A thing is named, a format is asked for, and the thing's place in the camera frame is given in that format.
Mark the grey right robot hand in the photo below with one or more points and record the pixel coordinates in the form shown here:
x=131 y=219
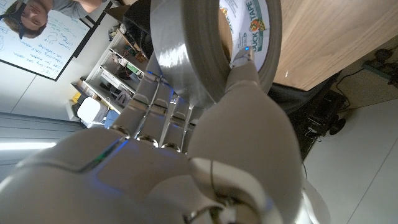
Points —
x=155 y=174

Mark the silver duct tape roll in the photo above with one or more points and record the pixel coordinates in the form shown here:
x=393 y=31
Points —
x=186 y=46

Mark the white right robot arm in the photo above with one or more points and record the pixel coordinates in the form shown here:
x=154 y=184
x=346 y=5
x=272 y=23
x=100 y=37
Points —
x=317 y=208

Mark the black cloth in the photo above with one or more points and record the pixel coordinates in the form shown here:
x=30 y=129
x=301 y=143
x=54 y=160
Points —
x=136 y=31

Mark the blue plastic bin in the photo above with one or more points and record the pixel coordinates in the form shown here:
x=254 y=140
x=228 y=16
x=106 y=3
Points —
x=111 y=119

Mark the white power strip box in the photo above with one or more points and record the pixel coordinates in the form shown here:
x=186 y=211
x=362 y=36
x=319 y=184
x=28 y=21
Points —
x=91 y=110

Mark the white shelf cabinet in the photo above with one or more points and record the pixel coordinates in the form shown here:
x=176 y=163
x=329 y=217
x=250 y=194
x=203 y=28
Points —
x=102 y=71

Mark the black wheeled equipment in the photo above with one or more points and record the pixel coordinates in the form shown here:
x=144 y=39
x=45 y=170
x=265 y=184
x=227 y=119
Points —
x=314 y=121

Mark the person in grey t-shirt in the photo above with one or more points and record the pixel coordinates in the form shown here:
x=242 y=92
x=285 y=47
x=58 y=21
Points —
x=34 y=15

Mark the whiteboard with black frame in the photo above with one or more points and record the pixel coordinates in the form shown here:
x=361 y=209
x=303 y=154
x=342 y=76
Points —
x=46 y=49

